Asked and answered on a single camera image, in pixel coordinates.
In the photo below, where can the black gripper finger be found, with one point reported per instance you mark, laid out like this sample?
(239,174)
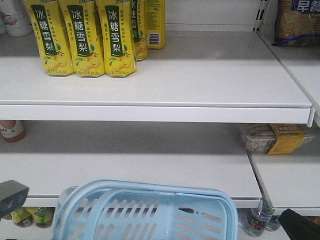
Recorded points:
(298,227)

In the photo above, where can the light blue plastic basket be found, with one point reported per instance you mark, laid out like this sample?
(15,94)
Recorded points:
(104,209)

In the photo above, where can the clear water bottle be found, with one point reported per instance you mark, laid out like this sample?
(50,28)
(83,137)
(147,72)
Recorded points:
(256,221)

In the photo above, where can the clear biscuit box yellow label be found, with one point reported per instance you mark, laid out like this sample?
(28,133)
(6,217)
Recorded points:
(265,138)

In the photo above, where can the white metal shelf unit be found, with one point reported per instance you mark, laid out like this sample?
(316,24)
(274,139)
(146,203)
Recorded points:
(174,121)

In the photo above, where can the biscuit pack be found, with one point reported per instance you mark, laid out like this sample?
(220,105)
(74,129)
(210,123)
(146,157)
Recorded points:
(297,23)

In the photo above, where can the yellow pear drink bottle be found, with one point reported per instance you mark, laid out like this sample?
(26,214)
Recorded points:
(155,13)
(85,38)
(138,23)
(119,51)
(51,36)

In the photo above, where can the yellow lemon tea bottle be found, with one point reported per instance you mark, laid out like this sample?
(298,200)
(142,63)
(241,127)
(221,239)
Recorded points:
(42,216)
(22,218)

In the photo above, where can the orange C100 juice bottle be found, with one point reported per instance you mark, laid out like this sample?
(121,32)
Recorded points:
(12,130)

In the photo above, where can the white peach drink bottle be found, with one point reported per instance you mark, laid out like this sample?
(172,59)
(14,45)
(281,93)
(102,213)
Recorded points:
(15,17)

